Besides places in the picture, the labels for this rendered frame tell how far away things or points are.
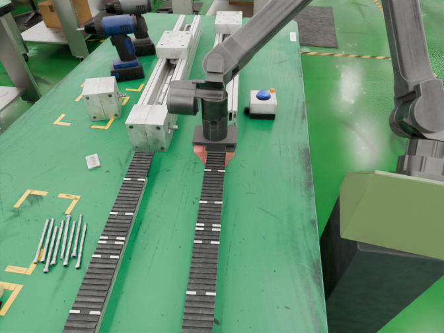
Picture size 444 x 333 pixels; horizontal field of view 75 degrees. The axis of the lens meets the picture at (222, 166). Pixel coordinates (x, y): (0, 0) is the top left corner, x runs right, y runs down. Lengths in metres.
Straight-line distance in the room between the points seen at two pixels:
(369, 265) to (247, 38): 0.55
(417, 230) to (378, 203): 0.10
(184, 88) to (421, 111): 0.46
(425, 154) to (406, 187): 0.12
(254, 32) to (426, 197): 0.44
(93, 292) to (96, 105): 0.58
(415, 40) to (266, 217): 0.46
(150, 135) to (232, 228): 0.34
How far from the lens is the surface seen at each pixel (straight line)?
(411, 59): 0.71
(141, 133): 0.81
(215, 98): 0.61
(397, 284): 0.84
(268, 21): 0.67
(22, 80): 2.66
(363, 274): 0.78
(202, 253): 0.59
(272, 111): 0.93
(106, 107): 0.98
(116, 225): 0.65
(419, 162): 0.67
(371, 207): 0.61
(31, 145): 1.00
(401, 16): 0.73
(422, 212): 0.63
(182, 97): 0.62
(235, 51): 0.63
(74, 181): 0.83
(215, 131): 0.64
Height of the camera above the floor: 1.32
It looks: 44 degrees down
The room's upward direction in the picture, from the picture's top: straight up
